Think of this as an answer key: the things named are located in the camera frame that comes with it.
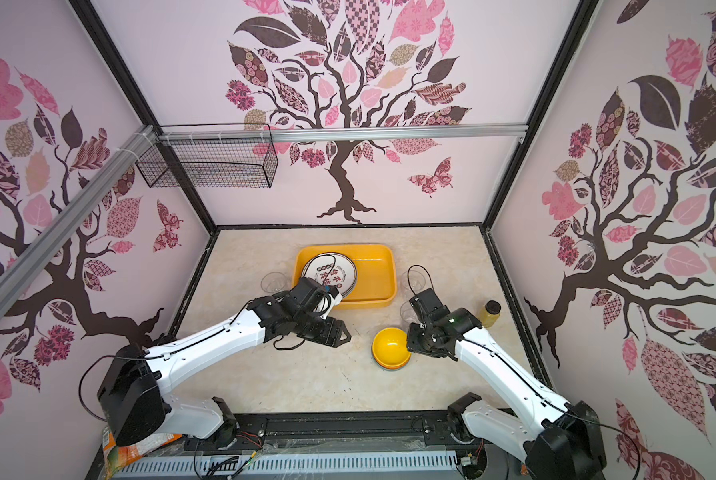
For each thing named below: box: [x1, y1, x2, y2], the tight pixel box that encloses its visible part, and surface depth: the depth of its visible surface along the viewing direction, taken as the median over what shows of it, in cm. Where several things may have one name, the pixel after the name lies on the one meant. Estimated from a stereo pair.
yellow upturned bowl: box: [372, 327, 411, 369], surface depth 85 cm
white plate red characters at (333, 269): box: [302, 252, 357, 298], surface depth 105 cm
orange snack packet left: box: [102, 426, 183, 480], surface depth 70 cm
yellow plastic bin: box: [292, 244, 397, 309], surface depth 106 cm
